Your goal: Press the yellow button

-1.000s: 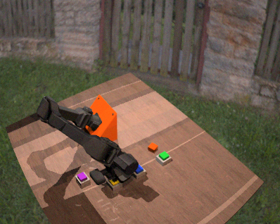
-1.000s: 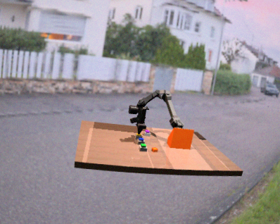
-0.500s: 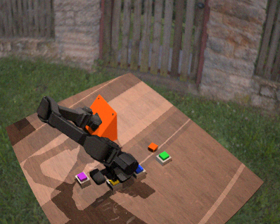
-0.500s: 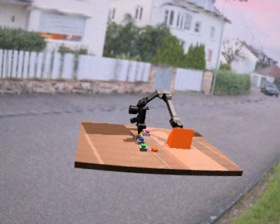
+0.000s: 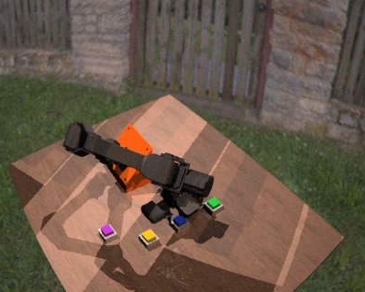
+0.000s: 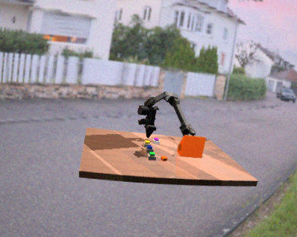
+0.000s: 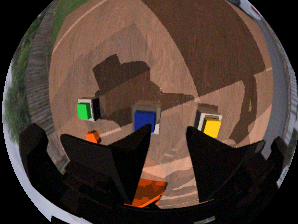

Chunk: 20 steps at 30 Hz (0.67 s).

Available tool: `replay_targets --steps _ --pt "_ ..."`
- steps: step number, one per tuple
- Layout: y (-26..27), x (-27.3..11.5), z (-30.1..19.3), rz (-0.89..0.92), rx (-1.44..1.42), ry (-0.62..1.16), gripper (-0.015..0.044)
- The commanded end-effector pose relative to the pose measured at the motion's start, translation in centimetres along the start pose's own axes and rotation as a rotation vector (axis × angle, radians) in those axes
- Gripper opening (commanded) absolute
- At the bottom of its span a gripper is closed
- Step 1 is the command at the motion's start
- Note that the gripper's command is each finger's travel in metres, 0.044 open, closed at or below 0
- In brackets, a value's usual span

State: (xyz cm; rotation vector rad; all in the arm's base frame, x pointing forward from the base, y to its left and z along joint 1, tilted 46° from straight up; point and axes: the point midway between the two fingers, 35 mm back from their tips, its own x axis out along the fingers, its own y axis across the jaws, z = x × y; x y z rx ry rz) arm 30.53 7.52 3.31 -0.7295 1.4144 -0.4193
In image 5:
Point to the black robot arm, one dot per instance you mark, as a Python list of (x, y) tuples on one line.
[(161, 169)]

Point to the green button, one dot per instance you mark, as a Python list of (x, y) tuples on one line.
[(212, 206)]

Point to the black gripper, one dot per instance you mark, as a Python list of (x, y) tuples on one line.
[(157, 212)]

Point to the yellow button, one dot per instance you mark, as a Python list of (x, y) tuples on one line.
[(149, 238)]

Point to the magenta button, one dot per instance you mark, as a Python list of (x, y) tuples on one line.
[(107, 233)]

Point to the blue button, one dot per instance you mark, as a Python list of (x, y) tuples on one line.
[(179, 224)]

